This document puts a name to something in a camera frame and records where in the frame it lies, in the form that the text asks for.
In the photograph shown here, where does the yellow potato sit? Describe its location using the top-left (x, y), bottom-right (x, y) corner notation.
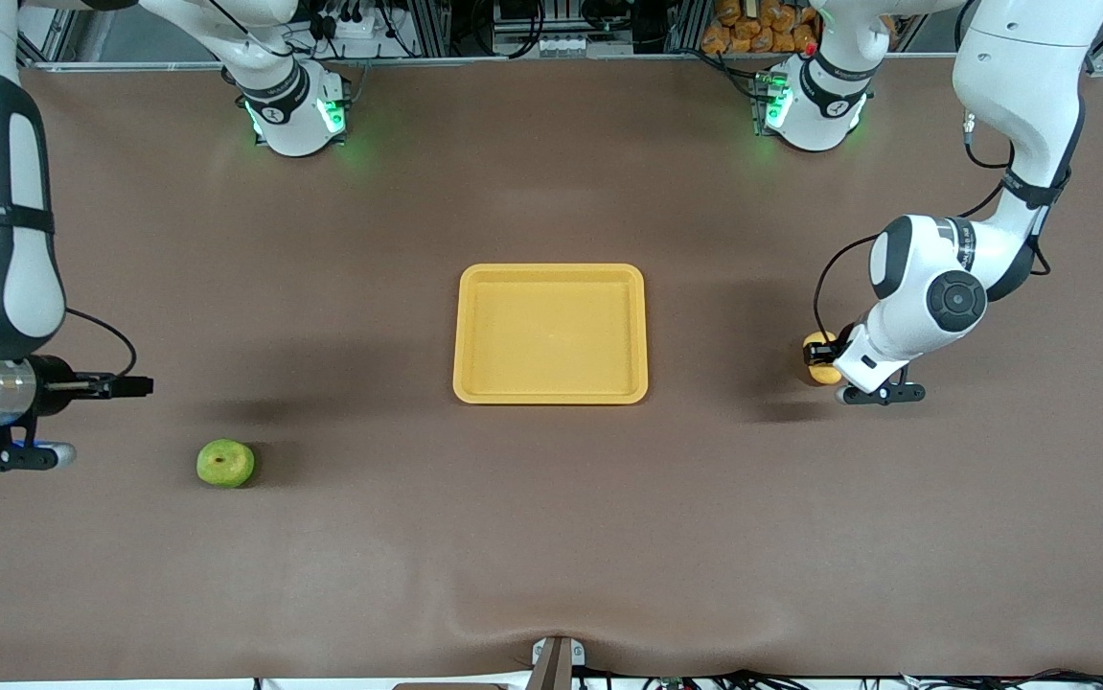
top-left (803, 331), bottom-right (845, 386)

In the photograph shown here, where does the green apple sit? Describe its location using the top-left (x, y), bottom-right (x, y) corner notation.
top-left (196, 439), bottom-right (256, 490)

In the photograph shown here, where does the yellow plastic tray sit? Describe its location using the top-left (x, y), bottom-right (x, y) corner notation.
top-left (452, 263), bottom-right (650, 406)

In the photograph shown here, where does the pile of orange toy food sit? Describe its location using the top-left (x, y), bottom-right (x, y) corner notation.
top-left (701, 0), bottom-right (820, 55)

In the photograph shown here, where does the white power strip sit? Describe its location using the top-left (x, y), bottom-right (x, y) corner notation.
top-left (307, 11), bottom-right (389, 45)

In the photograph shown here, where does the black electronics box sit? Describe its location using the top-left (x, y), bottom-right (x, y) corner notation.
top-left (492, 0), bottom-right (614, 57)

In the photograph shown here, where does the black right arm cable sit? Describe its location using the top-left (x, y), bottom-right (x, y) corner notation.
top-left (64, 309), bottom-right (138, 378)

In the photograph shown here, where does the upright aluminium frame profile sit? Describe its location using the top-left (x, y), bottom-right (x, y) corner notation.
top-left (407, 0), bottom-right (452, 58)
top-left (661, 0), bottom-right (707, 55)

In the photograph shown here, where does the aluminium table edge rail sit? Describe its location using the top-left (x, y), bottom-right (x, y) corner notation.
top-left (19, 50), bottom-right (1103, 76)

